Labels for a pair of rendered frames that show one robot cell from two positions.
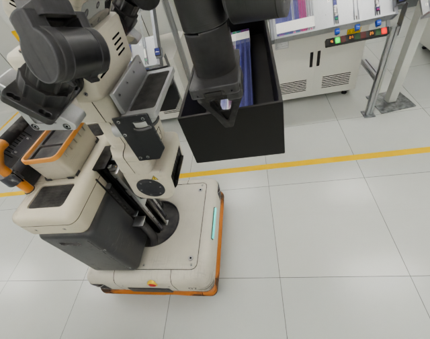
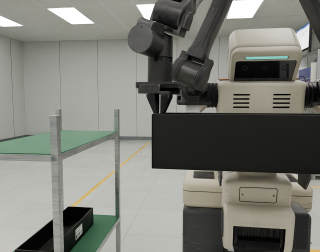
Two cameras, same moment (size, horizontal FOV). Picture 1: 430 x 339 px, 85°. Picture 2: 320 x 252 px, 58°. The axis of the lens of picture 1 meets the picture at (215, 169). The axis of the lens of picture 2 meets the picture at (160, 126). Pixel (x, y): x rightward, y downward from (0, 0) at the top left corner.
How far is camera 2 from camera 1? 0.76 m
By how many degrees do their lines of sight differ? 80
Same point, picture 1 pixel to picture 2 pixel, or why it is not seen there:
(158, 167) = (231, 206)
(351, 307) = not seen: outside the picture
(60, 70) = not seen: hidden behind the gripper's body
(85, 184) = (215, 184)
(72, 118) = (189, 109)
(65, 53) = (175, 68)
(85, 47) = (188, 71)
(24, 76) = not seen: hidden behind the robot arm
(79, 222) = (186, 194)
